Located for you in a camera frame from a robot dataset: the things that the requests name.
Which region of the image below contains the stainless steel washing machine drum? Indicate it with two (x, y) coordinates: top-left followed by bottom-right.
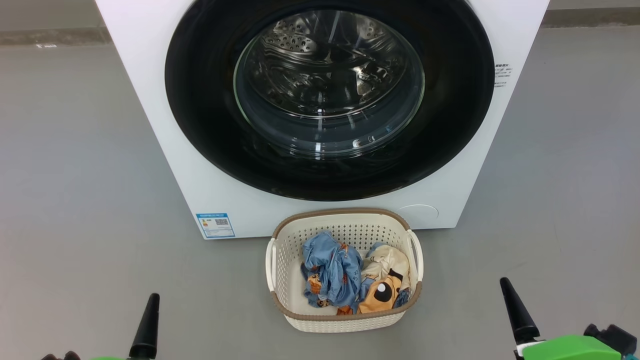
(245, 10), (416, 118)

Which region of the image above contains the blue energy label sticker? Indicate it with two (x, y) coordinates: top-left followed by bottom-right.
(196, 213), (236, 239)

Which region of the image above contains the cream and orange garment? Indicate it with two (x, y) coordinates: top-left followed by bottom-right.
(337, 242), (412, 316)

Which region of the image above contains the cream basket with brown rim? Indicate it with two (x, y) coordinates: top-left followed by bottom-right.
(265, 208), (425, 334)

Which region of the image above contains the printed text label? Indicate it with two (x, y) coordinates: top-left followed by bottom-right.
(494, 62), (515, 88)

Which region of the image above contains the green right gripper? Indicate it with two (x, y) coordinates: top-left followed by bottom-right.
(500, 277), (623, 360)

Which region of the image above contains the white front-load washing machine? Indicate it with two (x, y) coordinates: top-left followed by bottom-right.
(95, 0), (551, 241)

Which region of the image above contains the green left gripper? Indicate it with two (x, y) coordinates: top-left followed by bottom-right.
(90, 293), (161, 360)

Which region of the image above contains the round filter cover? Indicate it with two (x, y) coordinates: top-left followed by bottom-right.
(398, 204), (440, 230)

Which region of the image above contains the blue patterned garment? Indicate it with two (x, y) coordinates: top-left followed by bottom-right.
(300, 231), (364, 308)

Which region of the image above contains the round black glass washer door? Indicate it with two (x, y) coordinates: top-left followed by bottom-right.
(165, 0), (496, 202)

